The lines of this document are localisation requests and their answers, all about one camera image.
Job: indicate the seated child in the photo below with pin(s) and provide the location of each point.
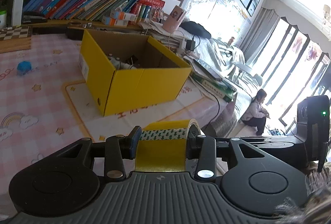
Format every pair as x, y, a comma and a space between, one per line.
256, 115

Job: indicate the pink checkered tablecloth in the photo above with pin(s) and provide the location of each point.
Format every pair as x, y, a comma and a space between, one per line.
51, 107

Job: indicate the orange white medicine box lower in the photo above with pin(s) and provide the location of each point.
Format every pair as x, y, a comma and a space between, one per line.
109, 21

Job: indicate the blue toy elephant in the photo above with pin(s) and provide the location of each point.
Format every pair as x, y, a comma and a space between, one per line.
23, 68

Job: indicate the pink cylindrical device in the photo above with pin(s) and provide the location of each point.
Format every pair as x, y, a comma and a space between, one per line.
174, 20

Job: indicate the green book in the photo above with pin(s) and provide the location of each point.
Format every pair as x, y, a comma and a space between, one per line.
215, 87

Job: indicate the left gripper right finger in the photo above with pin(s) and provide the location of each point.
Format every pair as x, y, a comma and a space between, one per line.
203, 149

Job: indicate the wooden chess board box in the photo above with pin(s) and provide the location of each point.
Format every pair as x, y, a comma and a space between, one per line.
15, 39

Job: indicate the orange white medicine box upper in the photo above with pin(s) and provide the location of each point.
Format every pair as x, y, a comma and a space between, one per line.
123, 15

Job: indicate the orange white medicine box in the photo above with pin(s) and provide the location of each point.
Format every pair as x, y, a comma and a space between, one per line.
123, 15
109, 21

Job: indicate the black power adapter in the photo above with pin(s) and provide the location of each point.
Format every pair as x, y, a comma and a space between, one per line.
190, 45

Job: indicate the black stapler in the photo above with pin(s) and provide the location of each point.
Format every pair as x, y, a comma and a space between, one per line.
31, 17

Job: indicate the black binder clip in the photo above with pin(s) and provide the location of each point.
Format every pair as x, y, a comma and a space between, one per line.
134, 61

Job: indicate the yellow tape roll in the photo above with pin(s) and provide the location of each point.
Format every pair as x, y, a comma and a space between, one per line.
162, 146

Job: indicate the stack of papers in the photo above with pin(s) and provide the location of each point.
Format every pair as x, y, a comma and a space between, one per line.
172, 41

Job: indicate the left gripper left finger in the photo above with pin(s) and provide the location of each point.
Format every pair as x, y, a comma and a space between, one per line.
117, 148

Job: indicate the green lid white jar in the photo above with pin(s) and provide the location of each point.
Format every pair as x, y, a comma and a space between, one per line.
3, 17

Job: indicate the yellow cardboard box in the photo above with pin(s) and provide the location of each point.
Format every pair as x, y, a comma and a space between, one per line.
160, 77

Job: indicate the red thick dictionary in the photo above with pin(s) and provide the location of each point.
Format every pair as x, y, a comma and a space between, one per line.
153, 3

